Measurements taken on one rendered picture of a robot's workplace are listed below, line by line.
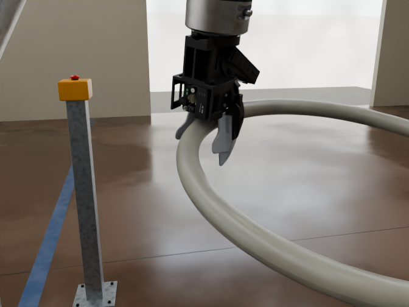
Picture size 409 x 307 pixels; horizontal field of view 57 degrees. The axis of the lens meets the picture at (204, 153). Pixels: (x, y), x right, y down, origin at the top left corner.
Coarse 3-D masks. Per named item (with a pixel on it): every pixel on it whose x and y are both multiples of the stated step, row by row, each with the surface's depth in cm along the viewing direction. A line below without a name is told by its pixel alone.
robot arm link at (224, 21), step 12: (192, 0) 49; (204, 0) 48; (216, 0) 47; (192, 12) 50; (204, 12) 48; (216, 12) 48; (228, 12) 48; (240, 12) 49; (252, 12) 50; (192, 24) 50; (204, 24) 49; (216, 24) 49; (228, 24) 49; (240, 24) 50; (216, 36) 51; (228, 36) 51
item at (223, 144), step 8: (224, 120) 58; (224, 128) 59; (216, 136) 57; (224, 136) 59; (216, 144) 57; (224, 144) 59; (232, 144) 60; (216, 152) 58; (224, 152) 61; (224, 160) 62
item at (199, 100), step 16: (192, 32) 52; (192, 48) 52; (208, 48) 50; (224, 48) 54; (192, 64) 54; (208, 64) 53; (224, 64) 55; (176, 80) 55; (192, 80) 52; (208, 80) 53; (224, 80) 54; (192, 96) 55; (208, 96) 53; (224, 96) 56; (192, 112) 55; (208, 112) 54
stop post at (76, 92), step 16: (64, 80) 157; (80, 80) 157; (64, 96) 156; (80, 96) 156; (80, 112) 160; (80, 128) 162; (80, 144) 164; (80, 160) 166; (80, 176) 168; (80, 192) 170; (80, 208) 172; (96, 208) 179; (80, 224) 174; (96, 224) 176; (80, 240) 177; (96, 240) 178; (96, 256) 180; (96, 272) 183; (80, 288) 195; (96, 288) 185; (112, 288) 195; (80, 304) 183; (96, 304) 183; (112, 304) 183
